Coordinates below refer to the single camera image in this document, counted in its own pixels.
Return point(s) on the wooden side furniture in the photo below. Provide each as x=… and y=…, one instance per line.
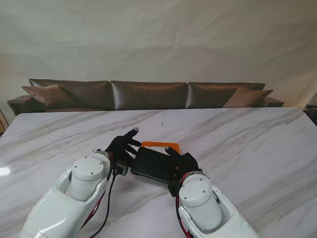
x=2, y=121

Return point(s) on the dark side furniture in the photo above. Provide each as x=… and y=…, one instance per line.
x=312, y=114

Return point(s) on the brown leather sofa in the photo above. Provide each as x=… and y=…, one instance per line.
x=148, y=95

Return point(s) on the black tissue box base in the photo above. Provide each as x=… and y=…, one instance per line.
x=153, y=163

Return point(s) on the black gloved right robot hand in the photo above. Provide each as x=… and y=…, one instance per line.
x=185, y=162

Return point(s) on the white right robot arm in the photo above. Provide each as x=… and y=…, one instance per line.
x=210, y=208

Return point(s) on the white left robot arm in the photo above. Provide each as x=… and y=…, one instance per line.
x=71, y=198

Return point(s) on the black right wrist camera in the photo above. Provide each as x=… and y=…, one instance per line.
x=173, y=188

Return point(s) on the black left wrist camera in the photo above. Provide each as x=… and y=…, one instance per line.
x=120, y=168

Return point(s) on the brown throw pillow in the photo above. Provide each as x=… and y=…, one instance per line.
x=247, y=98
x=49, y=95

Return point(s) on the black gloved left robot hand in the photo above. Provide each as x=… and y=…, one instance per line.
x=120, y=150

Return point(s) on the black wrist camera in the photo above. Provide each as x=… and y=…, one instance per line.
x=120, y=168
x=173, y=188

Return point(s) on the orange plastic tissue box cover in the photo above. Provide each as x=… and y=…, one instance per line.
x=158, y=143

